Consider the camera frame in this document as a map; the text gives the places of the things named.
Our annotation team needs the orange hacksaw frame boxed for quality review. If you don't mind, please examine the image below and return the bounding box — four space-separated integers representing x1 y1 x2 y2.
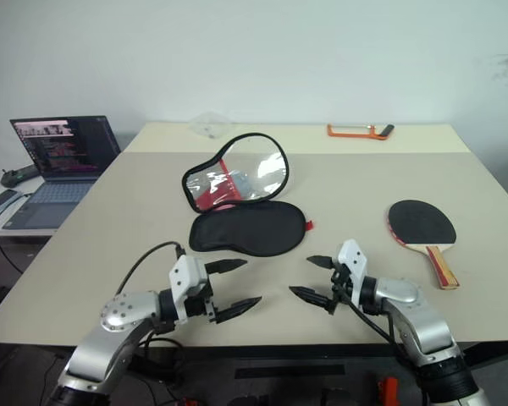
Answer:
326 123 395 140

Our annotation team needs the clear plastic bag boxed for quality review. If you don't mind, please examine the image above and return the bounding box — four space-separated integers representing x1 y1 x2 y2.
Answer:
189 111 234 140

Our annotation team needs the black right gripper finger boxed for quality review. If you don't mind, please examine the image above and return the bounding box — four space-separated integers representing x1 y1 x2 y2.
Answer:
288 285 336 314
306 255 335 270

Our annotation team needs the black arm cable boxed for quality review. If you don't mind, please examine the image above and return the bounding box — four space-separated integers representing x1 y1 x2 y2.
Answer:
338 291 411 369
114 241 187 297

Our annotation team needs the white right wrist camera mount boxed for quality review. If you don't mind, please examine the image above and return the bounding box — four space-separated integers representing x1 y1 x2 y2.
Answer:
336 239 369 305

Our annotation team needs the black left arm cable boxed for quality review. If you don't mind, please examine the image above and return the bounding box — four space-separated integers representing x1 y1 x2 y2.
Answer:
114 241 187 297

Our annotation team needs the black rubber table tennis paddle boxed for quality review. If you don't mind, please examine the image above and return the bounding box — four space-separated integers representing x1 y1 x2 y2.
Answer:
384 199 462 291

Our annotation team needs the black red paddle case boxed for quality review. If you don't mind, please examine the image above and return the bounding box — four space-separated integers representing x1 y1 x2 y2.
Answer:
180 132 317 258

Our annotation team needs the orange plastic part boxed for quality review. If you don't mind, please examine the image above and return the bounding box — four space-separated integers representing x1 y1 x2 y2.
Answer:
376 376 397 406

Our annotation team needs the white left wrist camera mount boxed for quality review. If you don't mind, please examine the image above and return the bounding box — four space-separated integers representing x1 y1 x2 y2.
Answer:
168 255 211 325

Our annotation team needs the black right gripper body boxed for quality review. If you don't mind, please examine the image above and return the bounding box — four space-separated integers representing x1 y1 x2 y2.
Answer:
328 261 353 316

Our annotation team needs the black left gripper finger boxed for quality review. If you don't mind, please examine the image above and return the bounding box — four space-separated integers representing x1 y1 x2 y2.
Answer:
214 295 263 326
204 258 249 275

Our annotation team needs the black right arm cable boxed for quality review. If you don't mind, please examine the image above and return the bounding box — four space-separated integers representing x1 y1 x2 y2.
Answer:
338 291 411 369

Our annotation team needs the black handheld controller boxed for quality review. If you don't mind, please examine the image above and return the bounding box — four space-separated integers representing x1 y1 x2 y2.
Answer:
0 164 39 188

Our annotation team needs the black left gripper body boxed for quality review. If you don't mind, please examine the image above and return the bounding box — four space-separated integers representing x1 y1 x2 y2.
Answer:
184 283 219 326

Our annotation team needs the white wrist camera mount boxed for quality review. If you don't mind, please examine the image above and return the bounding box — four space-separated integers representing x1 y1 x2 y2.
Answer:
336 239 369 305
168 255 211 325

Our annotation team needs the open grey laptop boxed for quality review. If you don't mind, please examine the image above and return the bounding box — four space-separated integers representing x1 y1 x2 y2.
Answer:
2 114 123 232

